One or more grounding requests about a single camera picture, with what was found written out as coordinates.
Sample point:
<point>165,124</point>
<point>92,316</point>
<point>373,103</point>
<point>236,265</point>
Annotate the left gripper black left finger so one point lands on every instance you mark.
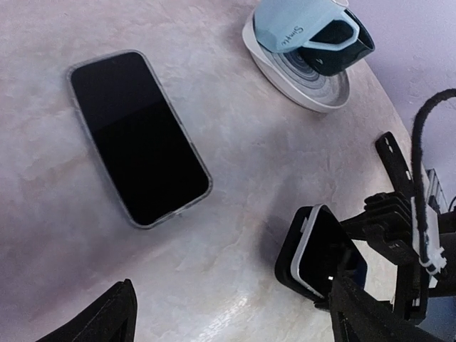
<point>111,317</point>

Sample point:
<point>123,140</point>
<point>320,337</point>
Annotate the aluminium front rail frame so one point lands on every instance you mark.
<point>435,196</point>

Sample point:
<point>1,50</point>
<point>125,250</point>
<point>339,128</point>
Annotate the clear transparent phone case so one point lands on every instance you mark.
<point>76,69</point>

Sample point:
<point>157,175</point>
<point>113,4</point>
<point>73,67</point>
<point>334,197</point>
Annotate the black smartphone white edge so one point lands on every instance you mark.
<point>139,139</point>

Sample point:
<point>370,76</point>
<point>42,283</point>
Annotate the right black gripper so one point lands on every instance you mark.
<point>386,225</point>

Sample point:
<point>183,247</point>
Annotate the white saucer plate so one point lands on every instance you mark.
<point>294,78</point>

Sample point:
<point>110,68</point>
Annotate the white blue mug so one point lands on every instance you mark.
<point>284,26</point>

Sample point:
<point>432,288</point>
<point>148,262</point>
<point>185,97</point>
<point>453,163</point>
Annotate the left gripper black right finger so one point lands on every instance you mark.
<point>357,316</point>

